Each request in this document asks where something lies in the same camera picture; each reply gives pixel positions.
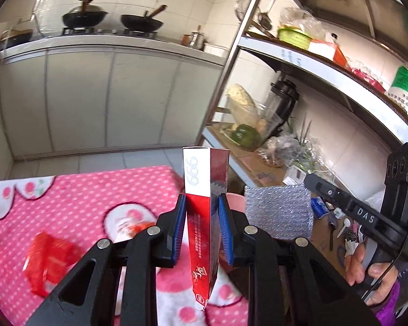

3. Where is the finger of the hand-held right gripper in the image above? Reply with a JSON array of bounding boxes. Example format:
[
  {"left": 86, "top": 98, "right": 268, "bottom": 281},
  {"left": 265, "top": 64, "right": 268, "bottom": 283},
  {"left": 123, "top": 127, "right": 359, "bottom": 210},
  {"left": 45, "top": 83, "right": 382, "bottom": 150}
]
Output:
[{"left": 304, "top": 173, "right": 356, "bottom": 213}]

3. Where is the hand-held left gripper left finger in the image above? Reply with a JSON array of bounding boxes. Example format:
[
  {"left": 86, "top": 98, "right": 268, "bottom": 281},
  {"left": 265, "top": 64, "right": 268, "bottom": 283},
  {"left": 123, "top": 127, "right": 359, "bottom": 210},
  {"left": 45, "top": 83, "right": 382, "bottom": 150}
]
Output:
[{"left": 25, "top": 193, "right": 187, "bottom": 326}]

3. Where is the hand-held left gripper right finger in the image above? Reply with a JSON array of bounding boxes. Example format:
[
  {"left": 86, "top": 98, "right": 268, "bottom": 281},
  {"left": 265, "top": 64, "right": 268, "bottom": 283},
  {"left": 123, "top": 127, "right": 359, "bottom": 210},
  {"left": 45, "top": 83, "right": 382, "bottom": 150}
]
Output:
[{"left": 218, "top": 193, "right": 383, "bottom": 326}]

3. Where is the red white cardboard box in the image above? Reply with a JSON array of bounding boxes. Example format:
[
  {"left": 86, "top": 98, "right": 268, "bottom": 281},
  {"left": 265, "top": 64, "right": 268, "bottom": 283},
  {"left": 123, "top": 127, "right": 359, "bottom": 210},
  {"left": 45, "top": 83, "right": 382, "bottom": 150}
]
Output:
[{"left": 183, "top": 147, "right": 230, "bottom": 311}]

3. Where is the pink plastic bucket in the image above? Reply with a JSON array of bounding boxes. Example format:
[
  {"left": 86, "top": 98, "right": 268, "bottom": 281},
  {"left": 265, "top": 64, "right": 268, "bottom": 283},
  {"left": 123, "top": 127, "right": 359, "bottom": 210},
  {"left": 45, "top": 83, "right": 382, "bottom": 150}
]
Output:
[{"left": 226, "top": 193, "right": 247, "bottom": 218}]

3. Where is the orange plastic wrapper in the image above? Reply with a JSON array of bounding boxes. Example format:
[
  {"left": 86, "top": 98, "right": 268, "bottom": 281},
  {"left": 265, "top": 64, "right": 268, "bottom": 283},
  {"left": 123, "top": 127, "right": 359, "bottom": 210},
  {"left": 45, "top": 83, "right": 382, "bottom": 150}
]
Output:
[{"left": 120, "top": 219, "right": 155, "bottom": 236}]

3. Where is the silver bubble bag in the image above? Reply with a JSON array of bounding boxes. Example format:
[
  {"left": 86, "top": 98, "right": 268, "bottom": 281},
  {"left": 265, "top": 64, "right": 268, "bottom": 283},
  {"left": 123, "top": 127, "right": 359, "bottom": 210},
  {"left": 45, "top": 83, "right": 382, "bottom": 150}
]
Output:
[{"left": 244, "top": 183, "right": 314, "bottom": 242}]

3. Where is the red foil wrapper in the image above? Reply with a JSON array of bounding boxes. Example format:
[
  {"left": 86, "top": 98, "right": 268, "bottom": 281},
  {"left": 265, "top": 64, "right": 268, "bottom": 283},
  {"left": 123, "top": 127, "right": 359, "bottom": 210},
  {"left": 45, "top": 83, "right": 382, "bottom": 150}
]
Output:
[{"left": 26, "top": 233, "right": 87, "bottom": 297}]

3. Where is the person's right forearm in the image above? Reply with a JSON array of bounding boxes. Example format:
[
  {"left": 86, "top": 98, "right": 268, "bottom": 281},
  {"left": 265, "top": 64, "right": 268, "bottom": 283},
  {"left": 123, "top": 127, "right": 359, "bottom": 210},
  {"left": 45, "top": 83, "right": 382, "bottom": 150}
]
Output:
[{"left": 374, "top": 272, "right": 408, "bottom": 326}]

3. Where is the person's right hand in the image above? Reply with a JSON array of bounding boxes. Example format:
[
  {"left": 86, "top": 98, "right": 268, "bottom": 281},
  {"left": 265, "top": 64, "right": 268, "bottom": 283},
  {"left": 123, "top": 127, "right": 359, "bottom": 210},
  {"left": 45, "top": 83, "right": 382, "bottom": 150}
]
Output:
[{"left": 344, "top": 243, "right": 400, "bottom": 308}]

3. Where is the blue can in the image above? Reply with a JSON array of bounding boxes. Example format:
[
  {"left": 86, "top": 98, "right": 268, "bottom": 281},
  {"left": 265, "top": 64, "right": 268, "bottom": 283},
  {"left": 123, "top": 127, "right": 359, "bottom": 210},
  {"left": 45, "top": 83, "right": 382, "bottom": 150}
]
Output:
[{"left": 310, "top": 197, "right": 327, "bottom": 218}]

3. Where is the small white box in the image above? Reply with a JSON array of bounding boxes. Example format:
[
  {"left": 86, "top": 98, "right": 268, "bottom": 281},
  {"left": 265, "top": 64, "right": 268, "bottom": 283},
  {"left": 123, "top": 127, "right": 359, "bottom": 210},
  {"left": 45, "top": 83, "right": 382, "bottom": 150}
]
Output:
[{"left": 282, "top": 166, "right": 308, "bottom": 186}]

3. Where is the white plastic spoon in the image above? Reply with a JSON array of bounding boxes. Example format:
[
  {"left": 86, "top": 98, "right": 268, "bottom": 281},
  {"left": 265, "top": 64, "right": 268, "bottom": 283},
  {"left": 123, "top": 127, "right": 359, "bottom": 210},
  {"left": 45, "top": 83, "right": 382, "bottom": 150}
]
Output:
[{"left": 336, "top": 219, "right": 351, "bottom": 238}]

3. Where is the clear bag of greens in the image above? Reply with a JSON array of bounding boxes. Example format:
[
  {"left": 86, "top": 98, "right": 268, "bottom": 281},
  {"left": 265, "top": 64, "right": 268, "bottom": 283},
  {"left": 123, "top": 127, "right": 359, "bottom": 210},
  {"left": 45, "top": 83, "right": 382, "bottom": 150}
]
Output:
[{"left": 275, "top": 119, "right": 330, "bottom": 177}]

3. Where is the bag of brown food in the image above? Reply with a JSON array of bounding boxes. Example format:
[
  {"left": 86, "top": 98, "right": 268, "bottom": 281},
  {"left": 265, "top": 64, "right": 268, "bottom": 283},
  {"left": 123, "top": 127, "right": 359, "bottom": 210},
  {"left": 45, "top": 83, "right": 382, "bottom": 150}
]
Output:
[{"left": 256, "top": 136, "right": 293, "bottom": 168}]

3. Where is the cardboard shelf liner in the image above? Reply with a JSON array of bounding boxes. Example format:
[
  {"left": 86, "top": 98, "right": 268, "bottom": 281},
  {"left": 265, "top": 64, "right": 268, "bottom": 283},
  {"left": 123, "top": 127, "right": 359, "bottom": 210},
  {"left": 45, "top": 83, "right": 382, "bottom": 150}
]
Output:
[{"left": 207, "top": 122, "right": 361, "bottom": 269}]

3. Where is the green bell pepper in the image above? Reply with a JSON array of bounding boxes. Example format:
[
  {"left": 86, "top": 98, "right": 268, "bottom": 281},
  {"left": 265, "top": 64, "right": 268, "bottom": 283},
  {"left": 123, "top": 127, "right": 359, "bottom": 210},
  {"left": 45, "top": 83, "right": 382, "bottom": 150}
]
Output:
[{"left": 231, "top": 124, "right": 263, "bottom": 150}]

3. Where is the black blender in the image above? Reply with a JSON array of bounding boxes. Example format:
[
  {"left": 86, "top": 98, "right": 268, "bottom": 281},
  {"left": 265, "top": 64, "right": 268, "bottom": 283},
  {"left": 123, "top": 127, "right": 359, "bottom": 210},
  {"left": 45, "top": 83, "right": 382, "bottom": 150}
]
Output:
[{"left": 258, "top": 80, "right": 300, "bottom": 140}]

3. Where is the pink dotted printed blanket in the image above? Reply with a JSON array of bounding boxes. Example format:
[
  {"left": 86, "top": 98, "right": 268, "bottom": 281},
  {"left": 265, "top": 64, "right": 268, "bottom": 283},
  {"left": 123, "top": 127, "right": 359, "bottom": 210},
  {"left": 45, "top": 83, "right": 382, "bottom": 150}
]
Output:
[{"left": 0, "top": 165, "right": 255, "bottom": 326}]

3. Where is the green white bag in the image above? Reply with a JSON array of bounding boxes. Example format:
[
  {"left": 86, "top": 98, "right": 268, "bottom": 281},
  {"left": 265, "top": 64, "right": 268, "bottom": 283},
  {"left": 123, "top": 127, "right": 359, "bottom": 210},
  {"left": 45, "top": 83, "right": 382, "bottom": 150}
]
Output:
[{"left": 388, "top": 64, "right": 408, "bottom": 116}]

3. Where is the red packet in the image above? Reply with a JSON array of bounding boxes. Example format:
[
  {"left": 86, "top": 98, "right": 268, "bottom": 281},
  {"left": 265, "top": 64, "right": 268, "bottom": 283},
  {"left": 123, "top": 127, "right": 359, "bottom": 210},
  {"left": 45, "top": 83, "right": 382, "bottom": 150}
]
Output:
[{"left": 347, "top": 64, "right": 386, "bottom": 92}]

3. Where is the orange white box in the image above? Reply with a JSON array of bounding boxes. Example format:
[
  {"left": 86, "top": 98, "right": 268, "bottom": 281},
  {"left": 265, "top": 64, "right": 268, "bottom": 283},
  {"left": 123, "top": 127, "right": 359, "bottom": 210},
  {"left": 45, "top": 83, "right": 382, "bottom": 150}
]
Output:
[{"left": 308, "top": 39, "right": 347, "bottom": 65}]

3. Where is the grey kitchen counter cabinet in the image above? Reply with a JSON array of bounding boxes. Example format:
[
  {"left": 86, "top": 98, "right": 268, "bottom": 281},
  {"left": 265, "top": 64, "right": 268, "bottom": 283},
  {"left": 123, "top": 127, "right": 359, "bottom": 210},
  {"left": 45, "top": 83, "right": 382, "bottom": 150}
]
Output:
[{"left": 0, "top": 34, "right": 228, "bottom": 168}]

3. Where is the clear plastic bag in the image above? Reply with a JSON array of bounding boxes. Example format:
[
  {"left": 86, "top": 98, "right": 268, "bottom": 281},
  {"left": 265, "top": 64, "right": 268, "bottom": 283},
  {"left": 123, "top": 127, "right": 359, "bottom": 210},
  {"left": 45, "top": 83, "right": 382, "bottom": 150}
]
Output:
[{"left": 280, "top": 7, "right": 330, "bottom": 41}]

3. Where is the white lidded container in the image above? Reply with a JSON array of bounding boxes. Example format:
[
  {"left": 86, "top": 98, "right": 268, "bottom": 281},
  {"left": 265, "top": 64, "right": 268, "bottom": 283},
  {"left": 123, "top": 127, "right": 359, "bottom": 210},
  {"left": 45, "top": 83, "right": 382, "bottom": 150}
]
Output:
[{"left": 204, "top": 42, "right": 230, "bottom": 57}]

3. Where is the metal ladle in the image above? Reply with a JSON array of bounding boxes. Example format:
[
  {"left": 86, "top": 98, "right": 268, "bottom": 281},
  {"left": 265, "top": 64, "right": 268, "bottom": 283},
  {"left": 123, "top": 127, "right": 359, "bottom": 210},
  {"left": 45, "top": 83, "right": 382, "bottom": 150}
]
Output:
[{"left": 258, "top": 0, "right": 281, "bottom": 30}]

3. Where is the metal shelf rack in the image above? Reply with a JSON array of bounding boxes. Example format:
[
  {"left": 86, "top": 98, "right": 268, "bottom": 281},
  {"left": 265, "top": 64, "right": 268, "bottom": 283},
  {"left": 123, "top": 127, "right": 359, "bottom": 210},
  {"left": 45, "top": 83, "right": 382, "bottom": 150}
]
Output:
[{"left": 195, "top": 0, "right": 408, "bottom": 184}]

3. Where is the metal kettle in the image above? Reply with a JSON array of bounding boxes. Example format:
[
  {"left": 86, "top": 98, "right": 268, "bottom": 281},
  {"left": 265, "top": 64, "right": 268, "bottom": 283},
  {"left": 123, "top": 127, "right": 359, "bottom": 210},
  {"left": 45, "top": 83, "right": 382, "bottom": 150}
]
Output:
[{"left": 184, "top": 25, "right": 208, "bottom": 50}]

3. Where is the gas stove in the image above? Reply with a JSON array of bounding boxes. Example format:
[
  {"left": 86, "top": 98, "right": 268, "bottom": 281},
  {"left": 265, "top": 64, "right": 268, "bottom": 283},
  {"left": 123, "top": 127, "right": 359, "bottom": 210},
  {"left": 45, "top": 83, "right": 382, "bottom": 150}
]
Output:
[{"left": 61, "top": 26, "right": 159, "bottom": 38}]

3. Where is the black wok with lid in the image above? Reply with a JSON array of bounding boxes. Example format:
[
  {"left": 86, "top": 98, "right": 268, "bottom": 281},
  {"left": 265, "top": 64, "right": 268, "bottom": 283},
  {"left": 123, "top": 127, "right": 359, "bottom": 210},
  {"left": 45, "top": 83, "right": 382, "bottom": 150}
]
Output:
[{"left": 62, "top": 0, "right": 109, "bottom": 28}]

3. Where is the clear splash guard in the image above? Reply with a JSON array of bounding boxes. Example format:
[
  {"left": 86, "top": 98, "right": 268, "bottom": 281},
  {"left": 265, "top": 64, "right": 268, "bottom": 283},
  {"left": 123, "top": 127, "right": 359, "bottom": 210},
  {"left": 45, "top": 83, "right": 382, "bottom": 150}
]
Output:
[{"left": 32, "top": 0, "right": 67, "bottom": 37}]

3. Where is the wire strainer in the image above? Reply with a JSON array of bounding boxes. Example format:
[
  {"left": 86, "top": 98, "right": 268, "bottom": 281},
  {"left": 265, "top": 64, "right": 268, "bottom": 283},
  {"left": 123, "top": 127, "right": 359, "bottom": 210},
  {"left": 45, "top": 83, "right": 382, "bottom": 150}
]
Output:
[{"left": 236, "top": 0, "right": 256, "bottom": 21}]

